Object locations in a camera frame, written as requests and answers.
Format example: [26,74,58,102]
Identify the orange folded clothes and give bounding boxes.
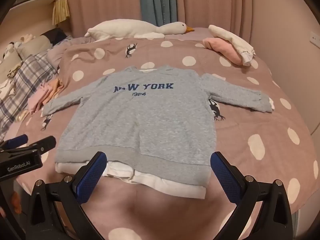
[41,78,66,105]

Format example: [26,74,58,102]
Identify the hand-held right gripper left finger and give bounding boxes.
[26,151,108,240]

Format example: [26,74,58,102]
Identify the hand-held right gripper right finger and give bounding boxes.
[210,151,293,240]

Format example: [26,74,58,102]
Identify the white goose plush toy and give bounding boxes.
[84,19,195,41]

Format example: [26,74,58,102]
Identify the beige pleated tassel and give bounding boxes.
[52,0,70,25]

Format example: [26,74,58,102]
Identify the pink polka-dot blanket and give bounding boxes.
[15,34,320,240]

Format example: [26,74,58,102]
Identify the white and dark plush toy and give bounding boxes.
[2,42,19,60]

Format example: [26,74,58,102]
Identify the small cream plush toy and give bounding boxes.
[19,33,35,43]

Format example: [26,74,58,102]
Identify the blue curtain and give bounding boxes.
[139,0,184,28]

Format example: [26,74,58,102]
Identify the plaid pillow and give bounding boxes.
[0,51,60,140]

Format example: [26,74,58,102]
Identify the small beige packet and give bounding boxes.
[15,109,32,123]

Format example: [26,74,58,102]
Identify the white wall socket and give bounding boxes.
[309,31,320,46]

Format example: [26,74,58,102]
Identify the light blue sweatshirt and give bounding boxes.
[42,65,275,200]

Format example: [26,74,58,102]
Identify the dark cloth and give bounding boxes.
[41,27,68,47]

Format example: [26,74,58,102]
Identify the white shelf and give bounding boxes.
[10,0,62,13]

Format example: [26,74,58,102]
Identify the light pink folded clothes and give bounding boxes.
[27,85,54,117]

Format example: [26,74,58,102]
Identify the grey pillow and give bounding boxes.
[15,35,54,55]

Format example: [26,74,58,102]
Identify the pink curtain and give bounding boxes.
[61,0,310,39]

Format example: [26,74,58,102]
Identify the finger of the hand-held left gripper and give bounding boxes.
[0,134,28,151]
[5,136,57,155]

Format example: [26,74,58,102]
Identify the pink folded garment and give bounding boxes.
[202,37,243,66]

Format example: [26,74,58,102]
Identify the cream printed pillow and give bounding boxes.
[0,52,23,83]

